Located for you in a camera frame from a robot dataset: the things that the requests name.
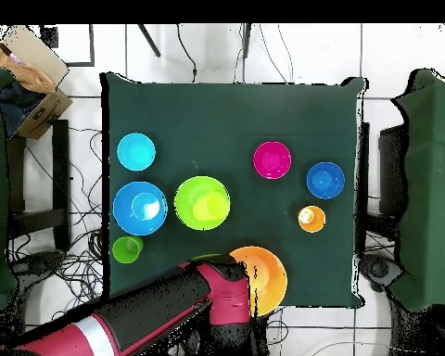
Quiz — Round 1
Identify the cardboard box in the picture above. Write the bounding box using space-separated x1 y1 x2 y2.
0 24 74 141

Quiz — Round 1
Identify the large yellow-orange bowl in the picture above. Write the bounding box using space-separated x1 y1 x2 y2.
227 245 288 317

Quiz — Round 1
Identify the yellow cup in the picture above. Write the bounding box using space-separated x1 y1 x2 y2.
191 190 227 221

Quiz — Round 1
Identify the orange cup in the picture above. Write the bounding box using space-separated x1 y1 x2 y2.
297 205 327 234

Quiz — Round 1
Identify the small dark blue bowl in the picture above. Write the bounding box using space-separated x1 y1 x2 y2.
306 161 347 200

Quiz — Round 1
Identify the small light blue bowl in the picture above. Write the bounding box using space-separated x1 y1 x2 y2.
116 132 158 172

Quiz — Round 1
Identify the pink bowl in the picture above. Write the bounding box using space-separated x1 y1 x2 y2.
252 140 293 181

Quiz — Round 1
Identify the green cup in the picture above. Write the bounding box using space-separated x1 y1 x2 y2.
111 235 146 265

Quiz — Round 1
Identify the green bowl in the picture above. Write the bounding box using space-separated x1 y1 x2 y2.
173 175 232 232

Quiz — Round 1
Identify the black stool frame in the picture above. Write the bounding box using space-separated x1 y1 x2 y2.
5 119 71 253

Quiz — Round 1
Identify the brown cloth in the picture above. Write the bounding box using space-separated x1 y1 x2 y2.
0 38 57 94

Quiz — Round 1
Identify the dark blue cloth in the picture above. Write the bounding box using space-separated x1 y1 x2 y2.
0 82 47 137

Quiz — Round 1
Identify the dark green tablecloth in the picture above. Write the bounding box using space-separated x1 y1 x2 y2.
100 71 368 309

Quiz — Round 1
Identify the tangle of floor cables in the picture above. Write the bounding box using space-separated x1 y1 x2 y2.
6 125 108 322

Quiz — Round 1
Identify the large blue bowl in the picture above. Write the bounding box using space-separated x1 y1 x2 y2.
111 180 168 237

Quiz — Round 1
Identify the black chair base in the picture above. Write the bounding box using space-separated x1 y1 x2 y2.
10 249 66 283

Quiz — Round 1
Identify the black tripod leg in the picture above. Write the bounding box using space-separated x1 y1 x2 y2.
241 23 253 59
136 23 162 58

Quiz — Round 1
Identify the black metal frame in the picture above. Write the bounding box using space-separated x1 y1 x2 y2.
39 23 96 68

